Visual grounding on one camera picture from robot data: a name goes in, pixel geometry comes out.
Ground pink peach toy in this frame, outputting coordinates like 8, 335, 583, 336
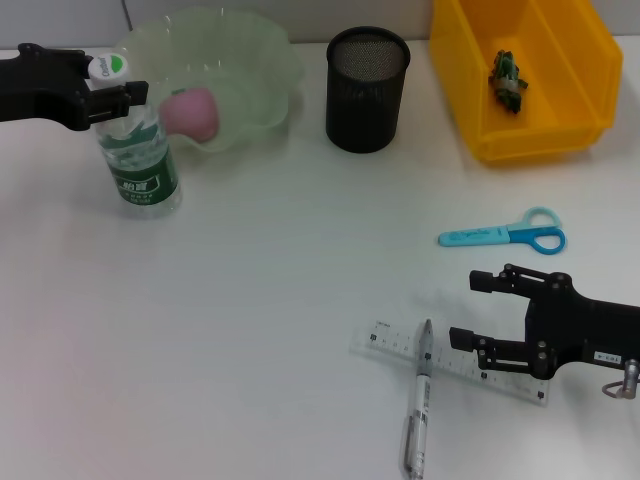
158, 85, 221, 142

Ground blue scissors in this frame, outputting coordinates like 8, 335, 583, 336
438, 206, 568, 256

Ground right gripper connector cable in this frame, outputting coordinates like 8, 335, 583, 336
602, 357, 640, 401

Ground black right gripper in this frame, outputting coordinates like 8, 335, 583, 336
448, 263, 640, 381

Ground yellow plastic bin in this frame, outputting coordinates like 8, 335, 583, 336
429, 0, 625, 162

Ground black mesh pen holder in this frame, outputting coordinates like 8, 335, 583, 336
325, 27, 412, 154

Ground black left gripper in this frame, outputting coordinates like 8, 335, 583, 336
0, 43, 150, 133

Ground silver white pen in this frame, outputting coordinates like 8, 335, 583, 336
402, 318, 435, 479

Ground green translucent fruit plate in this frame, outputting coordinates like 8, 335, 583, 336
113, 5, 307, 154

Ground transparent plastic ruler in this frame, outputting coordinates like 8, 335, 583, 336
349, 315, 551, 409

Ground water bottle green label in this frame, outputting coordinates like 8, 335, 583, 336
87, 52, 182, 220

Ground green plastic wrapper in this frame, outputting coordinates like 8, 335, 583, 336
488, 48, 531, 115

